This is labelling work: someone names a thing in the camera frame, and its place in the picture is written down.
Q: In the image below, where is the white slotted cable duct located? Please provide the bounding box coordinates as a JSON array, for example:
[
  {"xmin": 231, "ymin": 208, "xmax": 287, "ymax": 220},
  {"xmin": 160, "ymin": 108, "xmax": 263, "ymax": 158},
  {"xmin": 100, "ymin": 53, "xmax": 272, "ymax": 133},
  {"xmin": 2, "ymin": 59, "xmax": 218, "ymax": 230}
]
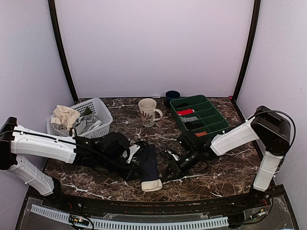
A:
[{"xmin": 30, "ymin": 205, "xmax": 229, "ymax": 230}]

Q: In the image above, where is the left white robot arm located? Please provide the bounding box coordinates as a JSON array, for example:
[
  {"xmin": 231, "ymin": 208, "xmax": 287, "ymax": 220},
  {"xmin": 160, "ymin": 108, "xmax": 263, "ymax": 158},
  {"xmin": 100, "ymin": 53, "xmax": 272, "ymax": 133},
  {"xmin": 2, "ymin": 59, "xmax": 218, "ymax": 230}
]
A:
[{"xmin": 0, "ymin": 117, "xmax": 149, "ymax": 209}]

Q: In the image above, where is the grey patterned rolled sock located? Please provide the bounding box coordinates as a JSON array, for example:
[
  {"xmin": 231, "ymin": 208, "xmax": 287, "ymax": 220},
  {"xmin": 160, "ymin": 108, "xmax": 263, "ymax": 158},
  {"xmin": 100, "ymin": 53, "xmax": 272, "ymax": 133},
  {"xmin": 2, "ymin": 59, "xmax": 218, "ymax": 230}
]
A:
[{"xmin": 180, "ymin": 116, "xmax": 198, "ymax": 123}]

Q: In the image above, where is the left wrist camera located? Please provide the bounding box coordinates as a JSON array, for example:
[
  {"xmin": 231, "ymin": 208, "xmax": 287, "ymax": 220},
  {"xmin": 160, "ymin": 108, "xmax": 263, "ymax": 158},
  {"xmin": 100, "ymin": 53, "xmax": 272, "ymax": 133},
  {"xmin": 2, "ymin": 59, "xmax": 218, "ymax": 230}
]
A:
[{"xmin": 102, "ymin": 132, "xmax": 130, "ymax": 158}]

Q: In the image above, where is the right black frame post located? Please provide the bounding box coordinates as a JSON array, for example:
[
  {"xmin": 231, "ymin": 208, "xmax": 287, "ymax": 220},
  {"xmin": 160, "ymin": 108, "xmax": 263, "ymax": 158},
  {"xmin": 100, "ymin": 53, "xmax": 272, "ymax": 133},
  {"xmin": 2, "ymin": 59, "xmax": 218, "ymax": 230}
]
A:
[{"xmin": 231, "ymin": 0, "xmax": 261, "ymax": 103}]

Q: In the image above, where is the left black frame post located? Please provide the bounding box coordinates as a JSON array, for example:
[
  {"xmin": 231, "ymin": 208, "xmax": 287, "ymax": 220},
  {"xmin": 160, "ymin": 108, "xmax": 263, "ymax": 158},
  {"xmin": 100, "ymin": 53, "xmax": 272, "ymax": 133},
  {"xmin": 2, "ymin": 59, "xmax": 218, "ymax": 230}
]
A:
[{"xmin": 48, "ymin": 0, "xmax": 79, "ymax": 104}]

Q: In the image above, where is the black rolled sock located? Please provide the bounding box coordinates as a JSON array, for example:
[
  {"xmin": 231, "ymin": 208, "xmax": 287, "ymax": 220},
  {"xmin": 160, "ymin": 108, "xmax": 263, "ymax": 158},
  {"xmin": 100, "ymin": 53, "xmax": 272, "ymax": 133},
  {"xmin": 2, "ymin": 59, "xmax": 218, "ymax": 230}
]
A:
[{"xmin": 185, "ymin": 122, "xmax": 204, "ymax": 130}]

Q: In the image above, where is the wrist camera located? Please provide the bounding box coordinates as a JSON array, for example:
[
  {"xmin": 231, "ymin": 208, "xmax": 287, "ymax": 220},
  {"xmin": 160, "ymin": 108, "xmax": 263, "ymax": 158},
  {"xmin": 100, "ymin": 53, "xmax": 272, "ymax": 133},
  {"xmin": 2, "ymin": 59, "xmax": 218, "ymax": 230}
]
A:
[
  {"xmin": 102, "ymin": 132, "xmax": 130, "ymax": 158},
  {"xmin": 177, "ymin": 132, "xmax": 199, "ymax": 151}
]

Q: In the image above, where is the green divided organizer tray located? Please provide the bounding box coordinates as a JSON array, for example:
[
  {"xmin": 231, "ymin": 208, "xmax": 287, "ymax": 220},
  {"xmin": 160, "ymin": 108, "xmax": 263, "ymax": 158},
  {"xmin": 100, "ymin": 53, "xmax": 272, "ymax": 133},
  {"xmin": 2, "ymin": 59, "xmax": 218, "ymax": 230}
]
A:
[{"xmin": 170, "ymin": 95, "xmax": 230, "ymax": 139}]

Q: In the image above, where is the black frame post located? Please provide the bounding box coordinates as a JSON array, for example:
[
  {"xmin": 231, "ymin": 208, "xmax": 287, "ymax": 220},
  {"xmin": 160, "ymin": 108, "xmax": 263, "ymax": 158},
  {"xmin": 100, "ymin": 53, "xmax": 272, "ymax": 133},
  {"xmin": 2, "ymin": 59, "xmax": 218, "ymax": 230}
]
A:
[
  {"xmin": 231, "ymin": 0, "xmax": 261, "ymax": 103},
  {"xmin": 48, "ymin": 0, "xmax": 79, "ymax": 104}
]

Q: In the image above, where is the grey garment in basket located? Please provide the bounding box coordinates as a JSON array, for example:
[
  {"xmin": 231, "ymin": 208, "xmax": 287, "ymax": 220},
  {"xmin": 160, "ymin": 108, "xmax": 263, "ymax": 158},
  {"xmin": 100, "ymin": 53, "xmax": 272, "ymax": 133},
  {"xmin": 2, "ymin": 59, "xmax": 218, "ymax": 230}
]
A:
[{"xmin": 50, "ymin": 114, "xmax": 103, "ymax": 137}]

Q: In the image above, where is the white plastic laundry basket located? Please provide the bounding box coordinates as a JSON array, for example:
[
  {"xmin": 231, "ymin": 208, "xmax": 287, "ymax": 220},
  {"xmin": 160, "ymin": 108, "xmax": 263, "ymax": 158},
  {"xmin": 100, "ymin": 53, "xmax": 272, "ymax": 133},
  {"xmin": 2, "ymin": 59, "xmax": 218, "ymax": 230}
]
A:
[{"xmin": 47, "ymin": 98, "xmax": 113, "ymax": 138}]

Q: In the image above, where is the dark blue mug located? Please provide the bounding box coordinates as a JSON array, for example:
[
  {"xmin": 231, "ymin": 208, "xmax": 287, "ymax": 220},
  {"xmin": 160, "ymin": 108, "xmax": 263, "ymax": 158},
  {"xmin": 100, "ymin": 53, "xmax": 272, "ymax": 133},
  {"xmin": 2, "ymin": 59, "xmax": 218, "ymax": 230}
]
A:
[{"xmin": 164, "ymin": 91, "xmax": 180, "ymax": 107}]

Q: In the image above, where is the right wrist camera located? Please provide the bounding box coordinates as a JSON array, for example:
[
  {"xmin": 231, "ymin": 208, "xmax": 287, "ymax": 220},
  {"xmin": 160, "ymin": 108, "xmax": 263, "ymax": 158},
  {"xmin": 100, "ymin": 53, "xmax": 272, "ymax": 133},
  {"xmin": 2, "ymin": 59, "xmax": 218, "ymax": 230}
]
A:
[{"xmin": 177, "ymin": 132, "xmax": 199, "ymax": 151}]

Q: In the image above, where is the navy underwear white waistband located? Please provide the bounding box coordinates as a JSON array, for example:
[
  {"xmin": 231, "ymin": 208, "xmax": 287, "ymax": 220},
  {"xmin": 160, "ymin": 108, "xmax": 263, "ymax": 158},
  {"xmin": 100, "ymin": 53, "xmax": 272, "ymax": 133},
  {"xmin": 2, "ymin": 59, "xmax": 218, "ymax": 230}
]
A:
[{"xmin": 141, "ymin": 144, "xmax": 163, "ymax": 192}]

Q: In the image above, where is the orange rolled sock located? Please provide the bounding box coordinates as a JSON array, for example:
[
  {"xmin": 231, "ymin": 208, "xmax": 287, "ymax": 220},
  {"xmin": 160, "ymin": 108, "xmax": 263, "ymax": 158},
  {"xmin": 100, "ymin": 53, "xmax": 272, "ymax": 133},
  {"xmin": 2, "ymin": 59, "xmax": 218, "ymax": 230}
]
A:
[{"xmin": 195, "ymin": 131, "xmax": 208, "ymax": 138}]

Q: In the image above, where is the black front rail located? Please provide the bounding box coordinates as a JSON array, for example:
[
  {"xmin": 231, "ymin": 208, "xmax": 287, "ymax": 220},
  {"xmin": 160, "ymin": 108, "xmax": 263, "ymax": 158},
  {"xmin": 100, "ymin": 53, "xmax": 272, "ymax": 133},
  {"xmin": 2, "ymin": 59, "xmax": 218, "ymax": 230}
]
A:
[{"xmin": 79, "ymin": 196, "xmax": 236, "ymax": 214}]

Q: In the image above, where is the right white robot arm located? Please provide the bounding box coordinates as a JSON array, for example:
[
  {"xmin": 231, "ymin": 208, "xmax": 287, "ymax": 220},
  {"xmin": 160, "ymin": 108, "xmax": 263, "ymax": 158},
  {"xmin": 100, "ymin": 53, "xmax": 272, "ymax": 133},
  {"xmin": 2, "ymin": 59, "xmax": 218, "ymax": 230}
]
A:
[{"xmin": 161, "ymin": 106, "xmax": 296, "ymax": 208}]

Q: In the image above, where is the olive green garment in basket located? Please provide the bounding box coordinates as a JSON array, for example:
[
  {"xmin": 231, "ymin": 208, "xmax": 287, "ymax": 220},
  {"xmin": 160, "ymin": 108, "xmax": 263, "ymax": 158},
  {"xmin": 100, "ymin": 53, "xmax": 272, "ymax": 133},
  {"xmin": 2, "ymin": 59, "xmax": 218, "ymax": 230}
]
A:
[{"xmin": 82, "ymin": 107, "xmax": 93, "ymax": 116}]

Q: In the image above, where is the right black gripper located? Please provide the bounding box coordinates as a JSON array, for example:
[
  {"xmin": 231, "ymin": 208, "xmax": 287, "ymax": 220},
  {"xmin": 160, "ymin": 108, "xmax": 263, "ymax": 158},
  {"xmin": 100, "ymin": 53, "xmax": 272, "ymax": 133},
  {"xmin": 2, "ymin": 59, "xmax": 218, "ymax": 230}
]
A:
[{"xmin": 161, "ymin": 149, "xmax": 200, "ymax": 181}]

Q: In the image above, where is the red rolled sock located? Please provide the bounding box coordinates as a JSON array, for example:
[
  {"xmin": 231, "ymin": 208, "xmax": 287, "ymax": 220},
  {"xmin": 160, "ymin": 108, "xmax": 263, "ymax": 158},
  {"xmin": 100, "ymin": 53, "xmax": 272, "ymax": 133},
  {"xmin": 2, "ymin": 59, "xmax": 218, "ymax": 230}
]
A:
[{"xmin": 177, "ymin": 108, "xmax": 195, "ymax": 116}]

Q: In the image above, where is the cream cloth in basket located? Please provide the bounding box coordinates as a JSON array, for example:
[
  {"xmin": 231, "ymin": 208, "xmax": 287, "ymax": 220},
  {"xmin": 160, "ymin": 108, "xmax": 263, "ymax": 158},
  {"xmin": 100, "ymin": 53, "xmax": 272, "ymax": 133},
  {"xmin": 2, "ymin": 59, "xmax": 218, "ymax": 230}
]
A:
[{"xmin": 51, "ymin": 105, "xmax": 81, "ymax": 130}]

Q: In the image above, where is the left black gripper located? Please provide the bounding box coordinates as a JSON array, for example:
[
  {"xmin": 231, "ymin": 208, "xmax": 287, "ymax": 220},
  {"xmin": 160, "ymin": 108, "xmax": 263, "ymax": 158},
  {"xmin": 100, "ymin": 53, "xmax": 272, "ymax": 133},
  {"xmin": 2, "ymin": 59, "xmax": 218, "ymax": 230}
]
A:
[{"xmin": 99, "ymin": 154, "xmax": 144, "ymax": 182}]

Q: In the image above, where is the cream floral mug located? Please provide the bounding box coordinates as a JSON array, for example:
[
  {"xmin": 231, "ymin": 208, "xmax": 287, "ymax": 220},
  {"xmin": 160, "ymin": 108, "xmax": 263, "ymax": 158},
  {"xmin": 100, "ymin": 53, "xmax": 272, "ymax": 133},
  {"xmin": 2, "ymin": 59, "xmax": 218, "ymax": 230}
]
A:
[{"xmin": 138, "ymin": 98, "xmax": 163, "ymax": 127}]

